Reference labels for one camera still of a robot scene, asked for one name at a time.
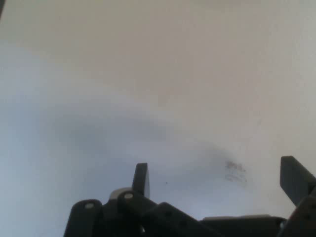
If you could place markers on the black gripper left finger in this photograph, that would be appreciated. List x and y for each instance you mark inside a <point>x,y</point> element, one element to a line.
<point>138,212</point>

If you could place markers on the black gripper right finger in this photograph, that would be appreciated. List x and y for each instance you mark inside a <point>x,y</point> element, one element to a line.
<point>293,180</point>

